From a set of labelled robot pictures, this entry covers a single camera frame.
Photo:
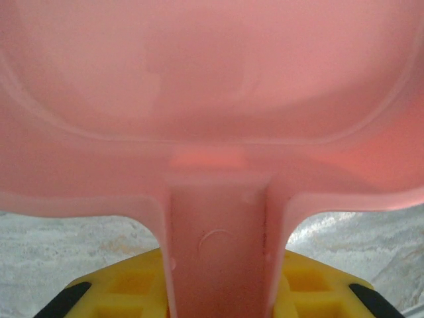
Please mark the pink plastic dustpan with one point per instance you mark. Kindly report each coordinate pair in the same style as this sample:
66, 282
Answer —
212, 99

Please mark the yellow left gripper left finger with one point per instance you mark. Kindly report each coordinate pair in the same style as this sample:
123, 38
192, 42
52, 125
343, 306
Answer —
132, 291

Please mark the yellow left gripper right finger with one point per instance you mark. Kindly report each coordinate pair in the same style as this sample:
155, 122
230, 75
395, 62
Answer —
314, 291

